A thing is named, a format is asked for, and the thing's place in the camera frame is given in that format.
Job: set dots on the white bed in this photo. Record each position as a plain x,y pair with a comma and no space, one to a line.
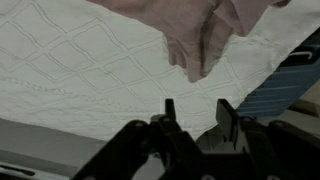
83,83

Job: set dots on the blue ribbed hard suitcase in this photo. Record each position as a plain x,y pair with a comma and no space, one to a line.
283,83

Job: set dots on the mauve button-up shirt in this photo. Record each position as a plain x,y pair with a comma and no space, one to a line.
186,30

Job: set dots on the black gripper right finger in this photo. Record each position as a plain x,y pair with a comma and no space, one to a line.
226,116

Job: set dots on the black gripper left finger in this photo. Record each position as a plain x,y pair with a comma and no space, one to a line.
170,108

